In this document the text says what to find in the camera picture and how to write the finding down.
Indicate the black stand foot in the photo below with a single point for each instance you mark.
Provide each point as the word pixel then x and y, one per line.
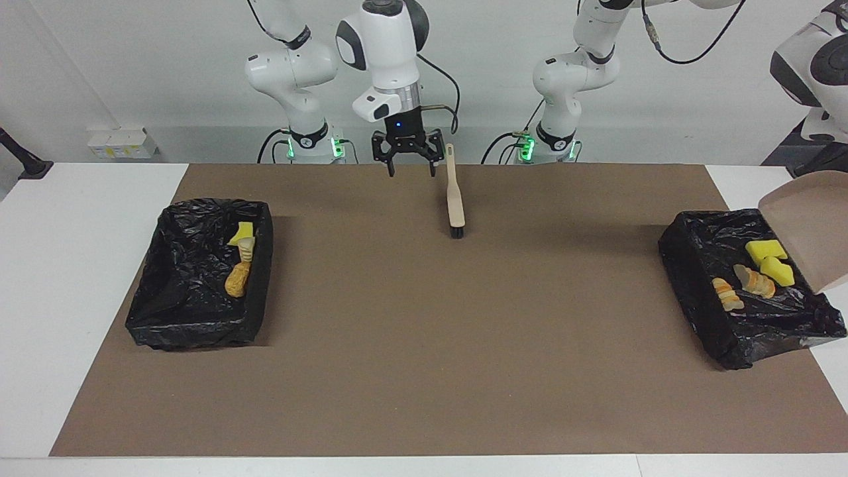
pixel 30 165

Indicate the striped croissant piece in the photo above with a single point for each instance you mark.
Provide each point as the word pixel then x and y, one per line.
pixel 727 295

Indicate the pale bread piece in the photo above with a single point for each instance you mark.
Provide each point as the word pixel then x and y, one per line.
pixel 755 282

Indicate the pale toast slice piece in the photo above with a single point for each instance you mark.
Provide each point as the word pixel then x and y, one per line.
pixel 246 250

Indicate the beige hand brush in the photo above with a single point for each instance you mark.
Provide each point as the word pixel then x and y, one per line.
pixel 454 199

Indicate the brown table mat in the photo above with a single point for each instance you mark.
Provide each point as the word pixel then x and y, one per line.
pixel 424 371

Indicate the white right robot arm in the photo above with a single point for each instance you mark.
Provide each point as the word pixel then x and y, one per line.
pixel 384 53

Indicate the notched yellow sponge piece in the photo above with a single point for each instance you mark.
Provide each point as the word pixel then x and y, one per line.
pixel 765 249

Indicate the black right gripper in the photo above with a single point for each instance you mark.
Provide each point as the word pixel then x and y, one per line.
pixel 405 132

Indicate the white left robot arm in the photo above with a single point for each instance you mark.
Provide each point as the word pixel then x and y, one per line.
pixel 576 73

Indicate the white wall power strip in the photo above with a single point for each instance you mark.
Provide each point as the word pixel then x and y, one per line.
pixel 122 142

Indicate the green and yellow sponge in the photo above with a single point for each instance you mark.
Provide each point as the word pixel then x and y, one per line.
pixel 242 233

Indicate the black bag lined bin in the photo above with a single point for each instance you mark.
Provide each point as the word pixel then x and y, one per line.
pixel 748 318
pixel 192 291

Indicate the beige plastic dustpan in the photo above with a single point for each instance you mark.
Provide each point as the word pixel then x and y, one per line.
pixel 811 225

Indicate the brown bread roll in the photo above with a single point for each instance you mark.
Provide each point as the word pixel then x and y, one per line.
pixel 237 279

